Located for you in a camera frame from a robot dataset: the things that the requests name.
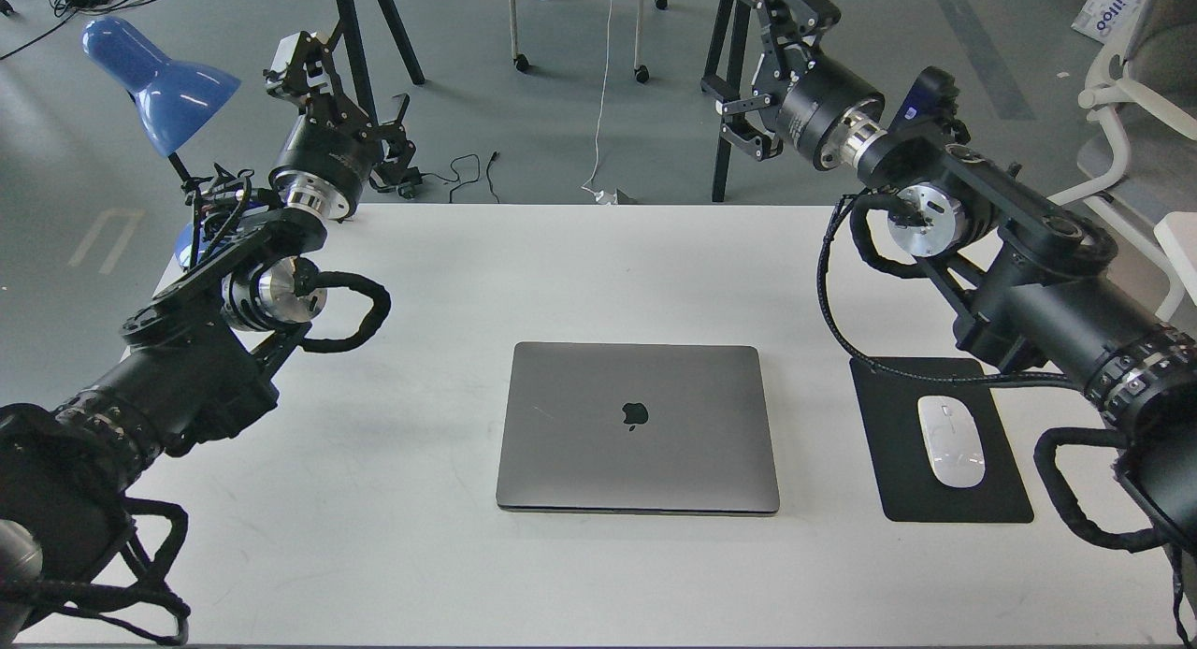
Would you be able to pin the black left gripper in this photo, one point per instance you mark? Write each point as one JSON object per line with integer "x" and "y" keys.
{"x": 323, "y": 165}

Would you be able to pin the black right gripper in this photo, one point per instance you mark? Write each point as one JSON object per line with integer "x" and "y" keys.
{"x": 820, "y": 95}

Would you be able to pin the grey laptop computer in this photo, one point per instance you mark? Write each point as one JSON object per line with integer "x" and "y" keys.
{"x": 609, "y": 427}

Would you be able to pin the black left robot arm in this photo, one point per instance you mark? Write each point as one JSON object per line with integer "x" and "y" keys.
{"x": 203, "y": 353}

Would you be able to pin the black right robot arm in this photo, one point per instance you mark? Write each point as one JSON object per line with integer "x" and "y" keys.
{"x": 1026, "y": 279}

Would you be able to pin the blue desk lamp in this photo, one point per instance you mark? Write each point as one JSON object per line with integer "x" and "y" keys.
{"x": 174, "y": 98}

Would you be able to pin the white swiiloo box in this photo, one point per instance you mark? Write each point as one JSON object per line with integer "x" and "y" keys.
{"x": 1098, "y": 19}

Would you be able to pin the white office chair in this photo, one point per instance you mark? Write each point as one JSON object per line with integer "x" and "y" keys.
{"x": 1139, "y": 171}

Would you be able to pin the white computer mouse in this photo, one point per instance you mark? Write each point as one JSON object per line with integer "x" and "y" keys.
{"x": 951, "y": 440}

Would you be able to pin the black mouse pad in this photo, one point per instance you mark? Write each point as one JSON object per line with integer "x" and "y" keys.
{"x": 907, "y": 489}

